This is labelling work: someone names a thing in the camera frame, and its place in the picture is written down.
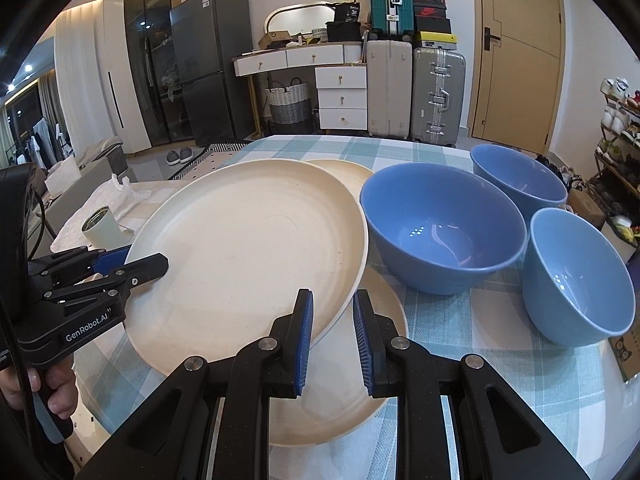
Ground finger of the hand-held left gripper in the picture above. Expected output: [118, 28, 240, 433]
[30, 244, 133, 281]
[42, 253, 170, 307]

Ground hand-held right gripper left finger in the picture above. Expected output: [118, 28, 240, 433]
[102, 288, 315, 480]

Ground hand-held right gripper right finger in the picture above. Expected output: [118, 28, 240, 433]
[351, 288, 591, 480]

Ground cream ridged plate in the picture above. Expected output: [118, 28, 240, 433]
[269, 270, 409, 448]
[124, 160, 371, 377]
[304, 159, 377, 198]

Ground light blue ceramic bowl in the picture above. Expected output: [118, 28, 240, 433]
[522, 207, 637, 348]

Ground person's left hand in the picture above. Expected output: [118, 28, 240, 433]
[0, 359, 77, 421]

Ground white tape roll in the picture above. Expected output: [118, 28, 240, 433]
[81, 207, 123, 250]

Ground white plastic bag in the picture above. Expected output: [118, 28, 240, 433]
[80, 172, 152, 227]

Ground checked teal tablecloth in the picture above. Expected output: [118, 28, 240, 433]
[50, 135, 636, 480]

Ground grey sofa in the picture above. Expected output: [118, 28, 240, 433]
[45, 140, 127, 197]

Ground patterned rug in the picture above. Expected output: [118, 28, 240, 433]
[170, 141, 247, 181]

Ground clothes rack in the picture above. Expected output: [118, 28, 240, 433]
[0, 115, 67, 171]

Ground white curtain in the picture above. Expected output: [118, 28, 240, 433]
[54, 7, 101, 166]

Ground white wardrobe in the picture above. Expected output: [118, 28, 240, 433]
[95, 0, 153, 156]

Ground dark glass cabinet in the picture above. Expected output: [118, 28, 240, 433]
[123, 0, 183, 149]

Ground grey refrigerator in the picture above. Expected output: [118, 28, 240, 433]
[170, 0, 257, 147]

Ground woven laundry basket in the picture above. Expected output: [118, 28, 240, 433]
[265, 79, 312, 126]

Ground white dressing table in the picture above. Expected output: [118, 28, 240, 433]
[232, 42, 369, 132]

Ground beige suitcase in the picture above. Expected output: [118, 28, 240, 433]
[366, 39, 414, 140]

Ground silver suitcase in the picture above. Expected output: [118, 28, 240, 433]
[411, 47, 467, 147]

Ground small cardboard box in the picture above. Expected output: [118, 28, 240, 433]
[257, 31, 291, 51]

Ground brown cardboard box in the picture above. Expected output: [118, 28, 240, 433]
[567, 187, 607, 231]

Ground printed cardboard box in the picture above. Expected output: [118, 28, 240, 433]
[607, 332, 640, 387]

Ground oval mirror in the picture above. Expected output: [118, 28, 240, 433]
[264, 4, 341, 42]

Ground black fabric bag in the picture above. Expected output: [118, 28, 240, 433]
[326, 21, 362, 44]

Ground shoe rack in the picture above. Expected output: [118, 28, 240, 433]
[594, 76, 640, 247]

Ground wooden door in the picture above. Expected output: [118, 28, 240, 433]
[470, 0, 564, 154]

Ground black paper bag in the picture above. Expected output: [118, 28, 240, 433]
[334, 2, 362, 25]

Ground plain black shoebox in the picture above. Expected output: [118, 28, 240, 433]
[413, 18, 452, 35]

